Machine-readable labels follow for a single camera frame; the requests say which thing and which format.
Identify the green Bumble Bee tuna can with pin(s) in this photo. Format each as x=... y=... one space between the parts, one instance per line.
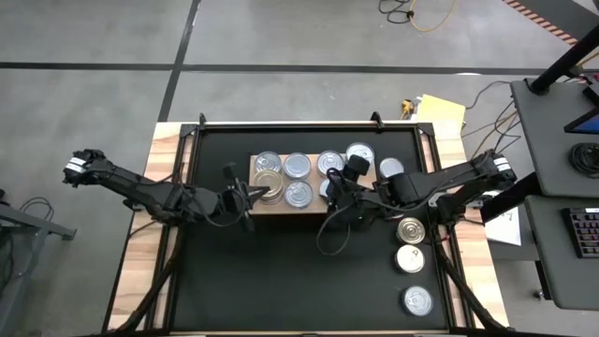
x=297 y=166

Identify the wooden shelf with black legs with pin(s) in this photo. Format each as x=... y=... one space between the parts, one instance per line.
x=276 y=209

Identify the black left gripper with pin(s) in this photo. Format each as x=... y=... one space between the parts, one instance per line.
x=231 y=201

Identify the black pole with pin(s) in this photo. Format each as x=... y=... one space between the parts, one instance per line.
x=566 y=61

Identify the silver-lid can white green label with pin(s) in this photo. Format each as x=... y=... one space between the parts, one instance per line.
x=391 y=165
x=323 y=188

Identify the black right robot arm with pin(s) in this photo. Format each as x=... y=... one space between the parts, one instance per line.
x=444 y=180

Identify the grey desk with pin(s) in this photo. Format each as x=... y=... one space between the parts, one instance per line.
x=547 y=262
x=547 y=140

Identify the teal skipjack tuna can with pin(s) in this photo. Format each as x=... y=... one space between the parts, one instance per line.
x=268 y=160
x=361 y=150

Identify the silver metal bracket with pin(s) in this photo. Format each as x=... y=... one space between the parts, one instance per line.
x=435 y=200

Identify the white paper sheet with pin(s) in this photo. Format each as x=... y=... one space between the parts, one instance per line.
x=507 y=231

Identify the black table mat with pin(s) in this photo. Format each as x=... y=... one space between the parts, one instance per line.
x=281 y=262

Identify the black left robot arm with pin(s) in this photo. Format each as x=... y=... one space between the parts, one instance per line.
x=140 y=189

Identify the yellow envelope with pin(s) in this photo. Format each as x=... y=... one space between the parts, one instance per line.
x=440 y=110

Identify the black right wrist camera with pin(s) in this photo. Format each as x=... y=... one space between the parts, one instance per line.
x=358 y=165

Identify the black tablet screen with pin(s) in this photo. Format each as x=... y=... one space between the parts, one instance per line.
x=587 y=124

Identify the grey metal stand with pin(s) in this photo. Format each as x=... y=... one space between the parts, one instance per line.
x=28 y=224

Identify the yellow black plug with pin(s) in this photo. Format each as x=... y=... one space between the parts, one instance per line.
x=407 y=108

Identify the red can with silver lid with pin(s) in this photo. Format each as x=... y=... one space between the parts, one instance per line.
x=329 y=161

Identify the blue can with silver lid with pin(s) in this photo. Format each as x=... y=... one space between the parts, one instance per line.
x=298 y=194
x=418 y=300

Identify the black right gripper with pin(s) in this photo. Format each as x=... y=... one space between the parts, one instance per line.
x=355 y=201

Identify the black keyboard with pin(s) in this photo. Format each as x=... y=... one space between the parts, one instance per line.
x=582 y=231

